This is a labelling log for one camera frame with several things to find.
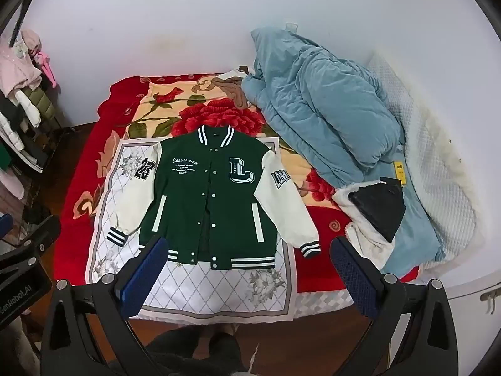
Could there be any green white varsity jacket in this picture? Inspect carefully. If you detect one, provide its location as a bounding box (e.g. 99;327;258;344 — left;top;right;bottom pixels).
107;126;321;270

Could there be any clothes pile on rack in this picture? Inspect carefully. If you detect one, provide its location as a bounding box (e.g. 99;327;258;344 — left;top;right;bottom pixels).
1;29;62;200

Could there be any white diamond pattern sheet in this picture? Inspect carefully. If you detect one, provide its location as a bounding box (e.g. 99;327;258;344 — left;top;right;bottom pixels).
85;138;296;324

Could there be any black white fleece garment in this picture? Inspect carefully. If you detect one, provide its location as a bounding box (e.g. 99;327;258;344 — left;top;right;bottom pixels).
333;177;406;269

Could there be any yellow tag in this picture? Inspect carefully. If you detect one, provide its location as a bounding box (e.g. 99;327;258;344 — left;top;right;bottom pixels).
393;160;407;186

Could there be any white textured mattress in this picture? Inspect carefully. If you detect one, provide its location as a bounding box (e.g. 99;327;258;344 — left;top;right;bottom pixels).
368;53;486;276

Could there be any red floral blanket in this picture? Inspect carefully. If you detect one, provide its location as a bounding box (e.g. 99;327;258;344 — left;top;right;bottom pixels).
53;74;350;293

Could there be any blue quilted duvet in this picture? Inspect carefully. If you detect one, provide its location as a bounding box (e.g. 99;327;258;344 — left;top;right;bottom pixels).
241;27;441;276

